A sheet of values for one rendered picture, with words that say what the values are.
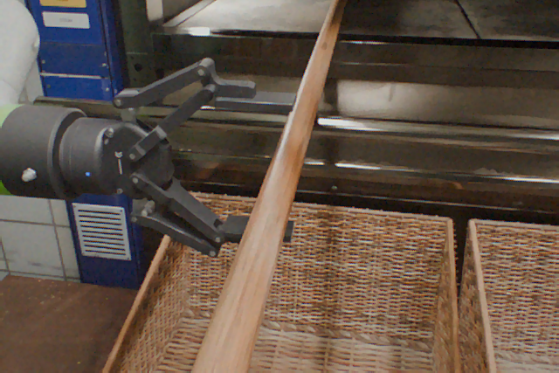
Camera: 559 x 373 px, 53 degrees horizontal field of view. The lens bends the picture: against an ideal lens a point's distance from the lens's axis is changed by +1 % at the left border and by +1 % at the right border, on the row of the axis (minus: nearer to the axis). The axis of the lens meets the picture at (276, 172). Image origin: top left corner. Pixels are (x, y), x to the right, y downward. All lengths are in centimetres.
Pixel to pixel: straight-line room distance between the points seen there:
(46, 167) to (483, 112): 80
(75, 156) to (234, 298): 25
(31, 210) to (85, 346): 36
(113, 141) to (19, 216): 93
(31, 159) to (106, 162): 6
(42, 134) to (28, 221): 91
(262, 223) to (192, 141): 75
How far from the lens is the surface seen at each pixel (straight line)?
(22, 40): 68
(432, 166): 111
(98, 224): 133
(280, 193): 46
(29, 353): 130
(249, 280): 36
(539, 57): 108
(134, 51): 115
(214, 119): 72
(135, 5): 113
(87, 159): 55
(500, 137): 71
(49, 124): 56
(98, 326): 132
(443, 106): 110
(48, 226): 144
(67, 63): 119
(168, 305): 118
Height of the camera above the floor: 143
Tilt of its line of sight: 27 degrees down
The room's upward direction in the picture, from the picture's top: straight up
